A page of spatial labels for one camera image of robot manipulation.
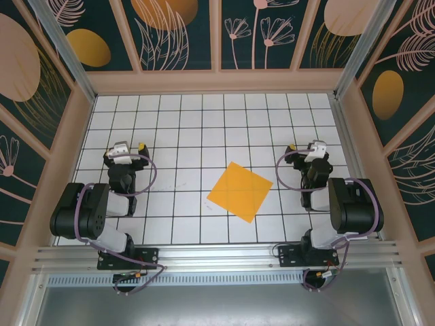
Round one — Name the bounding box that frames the orange paper sheet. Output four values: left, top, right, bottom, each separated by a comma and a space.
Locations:
207, 161, 275, 225

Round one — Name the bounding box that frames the grey metal sheet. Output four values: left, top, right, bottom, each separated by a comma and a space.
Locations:
32, 287, 407, 326

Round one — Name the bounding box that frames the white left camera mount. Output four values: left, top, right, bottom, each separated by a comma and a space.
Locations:
107, 148, 133, 164

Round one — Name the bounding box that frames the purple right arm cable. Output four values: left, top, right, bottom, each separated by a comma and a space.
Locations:
275, 147, 385, 293

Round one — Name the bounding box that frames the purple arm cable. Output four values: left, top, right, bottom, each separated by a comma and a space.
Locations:
76, 153, 167, 296
275, 147, 385, 293

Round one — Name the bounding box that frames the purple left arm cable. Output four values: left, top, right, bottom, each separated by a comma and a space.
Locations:
76, 153, 167, 296

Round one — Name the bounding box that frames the aluminium side rail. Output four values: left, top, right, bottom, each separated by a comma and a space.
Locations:
328, 94, 383, 240

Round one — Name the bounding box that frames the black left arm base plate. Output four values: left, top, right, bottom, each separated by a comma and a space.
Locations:
97, 247, 160, 271

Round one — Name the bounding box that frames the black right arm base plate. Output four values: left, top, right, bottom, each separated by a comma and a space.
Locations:
277, 244, 340, 269

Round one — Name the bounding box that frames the small electronics board with wires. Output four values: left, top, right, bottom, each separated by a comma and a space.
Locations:
113, 270, 147, 282
314, 268, 342, 280

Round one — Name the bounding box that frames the aluminium frame post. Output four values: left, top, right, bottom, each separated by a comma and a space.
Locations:
27, 0, 99, 103
334, 0, 406, 100

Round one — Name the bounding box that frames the long aluminium mounting rail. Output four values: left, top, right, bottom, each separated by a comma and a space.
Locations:
32, 240, 407, 273

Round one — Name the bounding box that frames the slotted grey cable duct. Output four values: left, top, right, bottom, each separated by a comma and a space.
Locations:
47, 271, 307, 288

